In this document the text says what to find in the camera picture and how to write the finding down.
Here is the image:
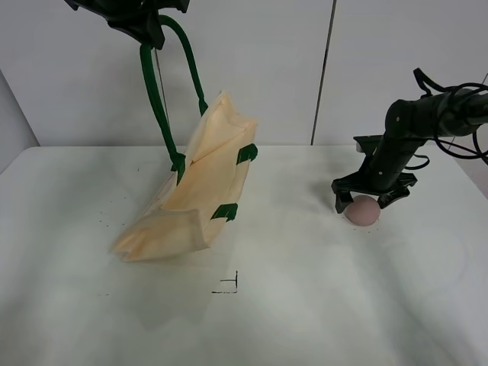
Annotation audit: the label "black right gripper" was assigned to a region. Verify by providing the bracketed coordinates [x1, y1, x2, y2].
[332, 135, 416, 214]

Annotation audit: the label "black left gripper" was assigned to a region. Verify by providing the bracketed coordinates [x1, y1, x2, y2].
[66, 0, 190, 49]

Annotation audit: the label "pink peach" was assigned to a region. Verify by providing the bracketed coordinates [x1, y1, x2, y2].
[345, 195, 381, 226]

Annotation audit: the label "cream linen bag green handles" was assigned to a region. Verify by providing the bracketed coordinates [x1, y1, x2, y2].
[114, 15, 258, 262]

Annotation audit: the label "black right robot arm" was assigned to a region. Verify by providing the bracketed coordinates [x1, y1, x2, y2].
[332, 86, 487, 214]

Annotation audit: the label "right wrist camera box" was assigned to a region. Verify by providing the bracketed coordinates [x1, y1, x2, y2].
[353, 135, 382, 156]

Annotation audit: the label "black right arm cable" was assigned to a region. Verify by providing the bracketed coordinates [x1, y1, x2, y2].
[406, 67, 488, 171]

